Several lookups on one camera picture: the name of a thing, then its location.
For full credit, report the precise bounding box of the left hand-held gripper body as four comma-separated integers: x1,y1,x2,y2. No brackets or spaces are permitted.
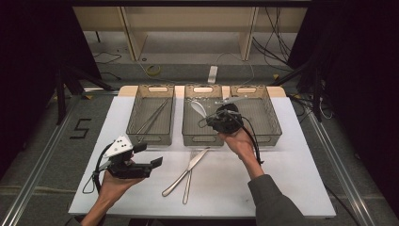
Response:
103,135,154,180

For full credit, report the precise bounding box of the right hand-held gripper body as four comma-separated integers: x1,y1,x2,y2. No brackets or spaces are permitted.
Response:
205,95,248,135

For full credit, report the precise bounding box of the white ceramic spoon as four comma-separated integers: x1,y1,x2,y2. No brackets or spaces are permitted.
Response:
190,100,208,120

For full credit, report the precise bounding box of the grey translucent plastic basket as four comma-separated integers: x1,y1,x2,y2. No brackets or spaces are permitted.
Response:
125,84,176,146
229,84,283,148
182,84,227,147

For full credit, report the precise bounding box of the silver metal chopstick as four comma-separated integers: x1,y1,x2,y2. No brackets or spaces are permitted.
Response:
136,99,169,135
140,98,173,136

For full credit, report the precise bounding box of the silver metal table knife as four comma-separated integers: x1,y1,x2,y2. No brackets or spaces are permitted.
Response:
161,147,211,198

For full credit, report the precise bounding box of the person's left hand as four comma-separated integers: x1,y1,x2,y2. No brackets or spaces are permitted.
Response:
98,153,146,205

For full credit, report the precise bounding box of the person's right hand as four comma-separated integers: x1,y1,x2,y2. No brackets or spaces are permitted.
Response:
217,127,265,180

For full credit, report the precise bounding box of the white power strip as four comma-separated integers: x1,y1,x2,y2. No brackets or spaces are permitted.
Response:
207,65,219,85

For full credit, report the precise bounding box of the white table mat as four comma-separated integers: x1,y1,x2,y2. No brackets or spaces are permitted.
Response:
68,95,337,219

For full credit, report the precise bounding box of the black metal stand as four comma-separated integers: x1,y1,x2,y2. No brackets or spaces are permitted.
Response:
54,62,117,126
268,57,325,123

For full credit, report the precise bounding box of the beige wooden shelf unit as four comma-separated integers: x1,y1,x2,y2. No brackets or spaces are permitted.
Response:
72,6,309,62

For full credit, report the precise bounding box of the right hand-held gripper cable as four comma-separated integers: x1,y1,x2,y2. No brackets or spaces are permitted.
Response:
197,109,265,166

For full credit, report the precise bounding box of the hand-held gripper cable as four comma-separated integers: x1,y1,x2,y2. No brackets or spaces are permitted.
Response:
82,143,113,195
197,109,265,166

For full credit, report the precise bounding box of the left hand-held gripper cable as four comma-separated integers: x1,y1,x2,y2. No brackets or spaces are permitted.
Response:
82,143,113,195

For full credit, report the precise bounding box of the white floor cable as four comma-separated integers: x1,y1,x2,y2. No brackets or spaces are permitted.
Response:
215,51,256,87

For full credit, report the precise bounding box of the aluminium floor rail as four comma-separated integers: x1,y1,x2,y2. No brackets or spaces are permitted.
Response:
0,93,87,226
304,110,379,226

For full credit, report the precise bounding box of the bundle of black cables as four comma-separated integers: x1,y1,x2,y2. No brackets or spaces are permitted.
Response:
251,7,295,73

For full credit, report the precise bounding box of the thin black floor cable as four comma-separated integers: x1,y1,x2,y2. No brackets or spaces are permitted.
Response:
92,50,123,66

